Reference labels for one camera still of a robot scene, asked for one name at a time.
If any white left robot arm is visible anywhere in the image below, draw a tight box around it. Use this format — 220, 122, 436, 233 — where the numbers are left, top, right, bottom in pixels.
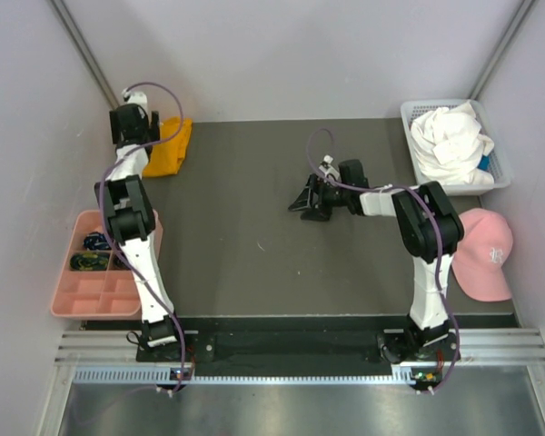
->
95, 102, 188, 363

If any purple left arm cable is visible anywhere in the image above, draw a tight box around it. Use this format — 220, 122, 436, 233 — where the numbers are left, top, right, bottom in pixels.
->
97, 81, 196, 399

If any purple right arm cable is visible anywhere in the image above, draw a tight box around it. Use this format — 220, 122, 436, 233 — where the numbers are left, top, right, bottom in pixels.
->
306, 128, 462, 396

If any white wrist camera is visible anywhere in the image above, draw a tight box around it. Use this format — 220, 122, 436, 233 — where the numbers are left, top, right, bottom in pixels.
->
121, 88, 148, 110
319, 154, 340, 180

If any dark rolled sock lower right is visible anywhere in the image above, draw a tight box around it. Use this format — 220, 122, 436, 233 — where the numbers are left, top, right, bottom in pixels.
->
111, 253, 129, 271

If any pink divided tray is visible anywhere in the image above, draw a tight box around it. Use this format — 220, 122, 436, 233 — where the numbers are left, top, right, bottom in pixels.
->
51, 210, 141, 321

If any yellow patterned rolled sock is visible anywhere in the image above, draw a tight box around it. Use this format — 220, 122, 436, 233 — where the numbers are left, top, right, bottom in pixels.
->
69, 252, 110, 272

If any aluminium frame post right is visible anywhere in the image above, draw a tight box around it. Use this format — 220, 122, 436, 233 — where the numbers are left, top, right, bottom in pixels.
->
468, 0, 539, 100

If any slotted grey cable duct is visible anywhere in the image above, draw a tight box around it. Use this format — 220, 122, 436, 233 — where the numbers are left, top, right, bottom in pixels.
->
72, 364, 437, 387

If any dark rolled sock upper left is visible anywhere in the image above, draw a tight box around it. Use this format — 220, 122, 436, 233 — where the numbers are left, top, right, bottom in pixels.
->
83, 232, 111, 251

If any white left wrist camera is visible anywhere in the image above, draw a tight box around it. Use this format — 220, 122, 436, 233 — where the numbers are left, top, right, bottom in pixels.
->
121, 88, 148, 110

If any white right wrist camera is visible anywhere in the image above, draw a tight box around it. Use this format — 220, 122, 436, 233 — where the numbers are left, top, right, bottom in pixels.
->
319, 154, 340, 180

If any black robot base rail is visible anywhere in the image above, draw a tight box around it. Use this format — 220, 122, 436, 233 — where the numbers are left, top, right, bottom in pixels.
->
135, 329, 464, 378

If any white plastic basket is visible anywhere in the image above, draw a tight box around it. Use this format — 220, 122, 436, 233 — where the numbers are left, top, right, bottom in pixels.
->
401, 99, 512, 196

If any blue item in basket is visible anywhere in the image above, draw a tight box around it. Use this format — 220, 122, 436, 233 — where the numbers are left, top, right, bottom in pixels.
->
477, 154, 490, 172

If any dark rolled sock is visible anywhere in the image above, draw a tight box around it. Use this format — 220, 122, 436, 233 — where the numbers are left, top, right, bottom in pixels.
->
83, 232, 111, 251
111, 253, 129, 271

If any orange t shirt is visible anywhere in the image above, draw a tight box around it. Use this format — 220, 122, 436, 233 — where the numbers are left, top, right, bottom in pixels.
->
143, 117, 193, 178

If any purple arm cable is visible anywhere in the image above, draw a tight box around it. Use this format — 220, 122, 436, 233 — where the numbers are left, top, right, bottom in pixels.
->
306, 128, 462, 396
97, 81, 196, 399

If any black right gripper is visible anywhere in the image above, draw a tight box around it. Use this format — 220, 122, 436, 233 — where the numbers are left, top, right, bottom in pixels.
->
289, 175, 351, 223

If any aluminium frame post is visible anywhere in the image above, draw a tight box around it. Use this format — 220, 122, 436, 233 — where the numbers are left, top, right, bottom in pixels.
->
468, 0, 539, 100
47, 0, 119, 127

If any white crumpled t shirt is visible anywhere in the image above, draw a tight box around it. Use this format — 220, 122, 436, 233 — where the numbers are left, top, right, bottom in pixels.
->
410, 101, 495, 185

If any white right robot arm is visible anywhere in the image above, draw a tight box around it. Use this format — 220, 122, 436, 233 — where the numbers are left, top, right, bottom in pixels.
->
288, 155, 464, 363

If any pink baseball cap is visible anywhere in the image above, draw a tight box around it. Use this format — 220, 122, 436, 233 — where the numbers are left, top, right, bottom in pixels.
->
451, 208, 513, 302

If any aluminium frame post left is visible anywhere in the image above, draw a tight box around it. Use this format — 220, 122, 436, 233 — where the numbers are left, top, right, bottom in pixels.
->
47, 0, 119, 127

